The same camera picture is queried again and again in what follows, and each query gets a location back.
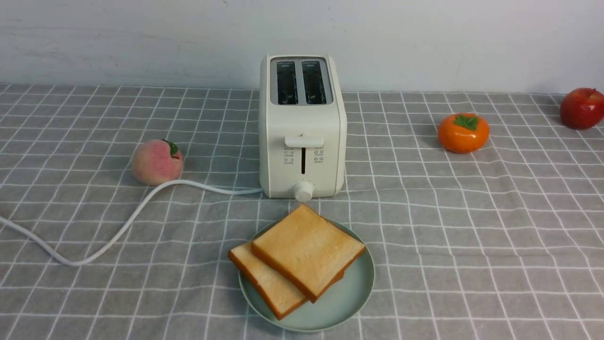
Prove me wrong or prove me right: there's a toasted bread slice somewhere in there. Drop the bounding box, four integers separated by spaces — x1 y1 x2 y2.
228 242 345 321
251 204 365 303

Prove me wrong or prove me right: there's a cream white toaster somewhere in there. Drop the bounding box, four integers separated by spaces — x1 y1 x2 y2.
258 55 347 202

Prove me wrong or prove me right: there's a light green round plate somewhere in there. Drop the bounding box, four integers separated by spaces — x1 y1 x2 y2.
239 220 376 333

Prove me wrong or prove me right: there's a pink peach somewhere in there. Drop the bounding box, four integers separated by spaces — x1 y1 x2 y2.
132 139 184 187

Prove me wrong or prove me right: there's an orange persimmon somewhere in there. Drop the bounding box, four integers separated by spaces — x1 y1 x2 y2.
437 112 490 153

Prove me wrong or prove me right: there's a grey checked tablecloth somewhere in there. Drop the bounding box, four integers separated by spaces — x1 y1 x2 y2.
0 84 604 340

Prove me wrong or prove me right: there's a red apple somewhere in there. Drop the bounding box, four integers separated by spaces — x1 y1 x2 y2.
559 87 604 130

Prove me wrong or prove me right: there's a white toaster power cord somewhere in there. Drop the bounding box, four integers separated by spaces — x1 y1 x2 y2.
0 179 263 266

